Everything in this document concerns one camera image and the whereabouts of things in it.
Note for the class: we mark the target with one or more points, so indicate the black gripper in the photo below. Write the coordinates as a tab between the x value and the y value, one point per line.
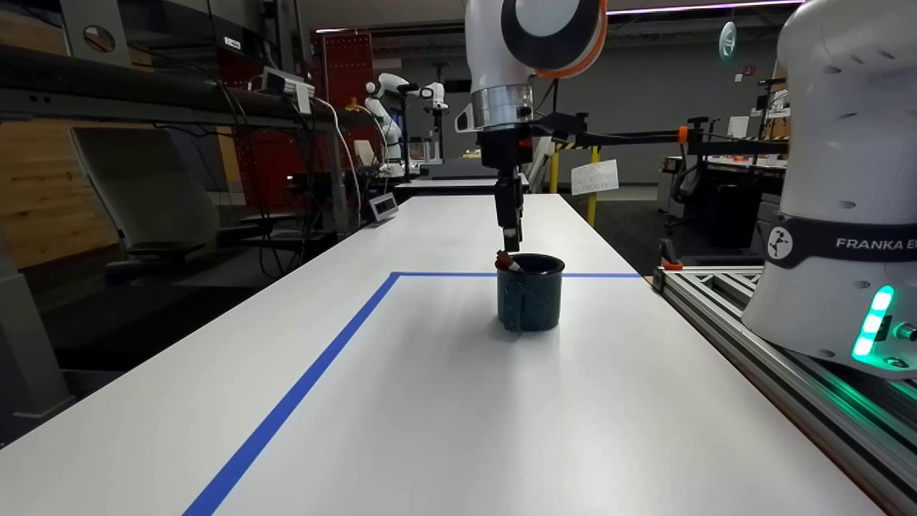
502	150

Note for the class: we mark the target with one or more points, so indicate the red Expo marker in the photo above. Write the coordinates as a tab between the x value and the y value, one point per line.
502	259

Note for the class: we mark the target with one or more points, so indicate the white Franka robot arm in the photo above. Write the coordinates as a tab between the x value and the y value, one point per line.
840	144

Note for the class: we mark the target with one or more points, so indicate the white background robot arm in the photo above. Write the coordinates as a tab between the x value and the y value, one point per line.
389	118

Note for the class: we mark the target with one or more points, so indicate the dark blue mug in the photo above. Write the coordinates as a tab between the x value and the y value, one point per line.
532	299

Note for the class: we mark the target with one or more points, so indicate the white background table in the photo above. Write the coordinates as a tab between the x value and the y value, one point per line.
447	181

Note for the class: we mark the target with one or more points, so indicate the white paper sign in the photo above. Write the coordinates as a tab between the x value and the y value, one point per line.
594	178

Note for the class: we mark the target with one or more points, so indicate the small grey display device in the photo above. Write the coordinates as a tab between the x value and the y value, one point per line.
382	209

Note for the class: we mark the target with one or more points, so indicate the black bar with orange clamps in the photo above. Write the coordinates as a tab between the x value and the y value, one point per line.
649	137

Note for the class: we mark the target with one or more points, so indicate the black equipment cart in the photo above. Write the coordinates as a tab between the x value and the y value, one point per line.
717	204

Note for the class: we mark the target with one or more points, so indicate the red cabinet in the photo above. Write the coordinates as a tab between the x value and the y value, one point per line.
346	72

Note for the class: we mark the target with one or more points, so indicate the white device on shelf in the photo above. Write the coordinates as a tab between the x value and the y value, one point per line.
291	90

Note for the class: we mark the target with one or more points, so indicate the blue tape line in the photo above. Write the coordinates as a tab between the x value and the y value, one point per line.
288	406

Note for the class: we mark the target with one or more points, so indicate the grey box housing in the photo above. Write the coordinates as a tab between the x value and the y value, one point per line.
152	189

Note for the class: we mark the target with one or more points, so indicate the black shelf beam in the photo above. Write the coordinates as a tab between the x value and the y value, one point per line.
144	95

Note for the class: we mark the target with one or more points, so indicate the wooden panel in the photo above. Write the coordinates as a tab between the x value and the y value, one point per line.
45	196

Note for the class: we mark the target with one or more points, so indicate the yellow post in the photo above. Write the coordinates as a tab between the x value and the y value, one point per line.
594	190
555	173

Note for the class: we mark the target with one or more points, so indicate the aluminium frame rail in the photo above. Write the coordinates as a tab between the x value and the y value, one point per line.
764	359

